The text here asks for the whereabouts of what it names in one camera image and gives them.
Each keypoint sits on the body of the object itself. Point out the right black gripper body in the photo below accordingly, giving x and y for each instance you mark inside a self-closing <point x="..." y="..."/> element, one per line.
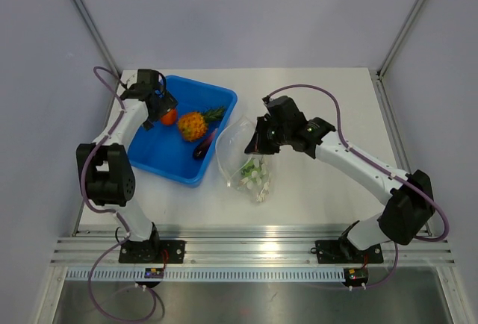
<point x="270" y="137"/>

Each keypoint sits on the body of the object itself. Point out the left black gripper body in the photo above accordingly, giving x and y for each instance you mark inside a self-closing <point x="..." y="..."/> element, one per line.
<point x="160" y="89"/>

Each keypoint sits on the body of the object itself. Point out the orange toy fruit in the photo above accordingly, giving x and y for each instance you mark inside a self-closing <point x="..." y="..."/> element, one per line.
<point x="170" y="118"/>

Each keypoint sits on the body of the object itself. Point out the toy pineapple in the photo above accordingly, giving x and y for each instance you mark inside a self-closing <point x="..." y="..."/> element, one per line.
<point x="193" y="126"/>

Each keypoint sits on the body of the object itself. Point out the green toy ball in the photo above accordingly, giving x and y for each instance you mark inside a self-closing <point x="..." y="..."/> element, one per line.
<point x="253" y="172"/>

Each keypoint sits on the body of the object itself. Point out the clear zip top bag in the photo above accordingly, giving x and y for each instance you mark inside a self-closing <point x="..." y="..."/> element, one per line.
<point x="231" y="158"/>

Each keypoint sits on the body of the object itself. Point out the dark purple toy eggplant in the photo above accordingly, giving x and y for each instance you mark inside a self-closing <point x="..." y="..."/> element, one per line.
<point x="201" y="150"/>

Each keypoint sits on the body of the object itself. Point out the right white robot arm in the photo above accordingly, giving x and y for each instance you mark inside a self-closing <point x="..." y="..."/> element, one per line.
<point x="405" y="197"/>

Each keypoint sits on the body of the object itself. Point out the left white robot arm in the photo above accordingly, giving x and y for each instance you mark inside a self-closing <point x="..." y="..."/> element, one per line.
<point x="105" y="174"/>

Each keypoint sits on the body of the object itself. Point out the blue plastic bin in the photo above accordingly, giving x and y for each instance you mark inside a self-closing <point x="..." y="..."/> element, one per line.
<point x="163" y="151"/>

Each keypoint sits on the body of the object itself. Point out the right small circuit board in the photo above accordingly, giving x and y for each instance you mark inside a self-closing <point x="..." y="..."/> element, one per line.
<point x="356" y="277"/>

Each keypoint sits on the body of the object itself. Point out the small circuit board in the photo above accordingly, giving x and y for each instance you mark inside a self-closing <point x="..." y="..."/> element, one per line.
<point x="356" y="277"/>
<point x="154" y="273"/>

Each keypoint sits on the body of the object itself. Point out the left small circuit board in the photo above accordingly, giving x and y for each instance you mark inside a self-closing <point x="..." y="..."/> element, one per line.
<point x="154" y="273"/>

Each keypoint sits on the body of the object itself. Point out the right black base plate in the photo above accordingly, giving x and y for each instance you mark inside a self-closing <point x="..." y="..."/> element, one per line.
<point x="328" y="252"/>

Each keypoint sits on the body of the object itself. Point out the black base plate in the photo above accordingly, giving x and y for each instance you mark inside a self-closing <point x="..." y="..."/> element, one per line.
<point x="328" y="252"/>
<point x="175" y="251"/>

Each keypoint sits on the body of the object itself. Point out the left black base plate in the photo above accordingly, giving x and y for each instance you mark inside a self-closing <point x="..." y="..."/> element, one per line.
<point x="175" y="251"/>

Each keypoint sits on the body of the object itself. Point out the aluminium rail frame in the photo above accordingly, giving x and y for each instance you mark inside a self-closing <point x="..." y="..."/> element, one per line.
<point x="250" y="246"/>

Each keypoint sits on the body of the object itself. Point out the white slotted cable duct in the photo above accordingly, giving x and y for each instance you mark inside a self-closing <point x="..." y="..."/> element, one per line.
<point x="318" y="275"/>

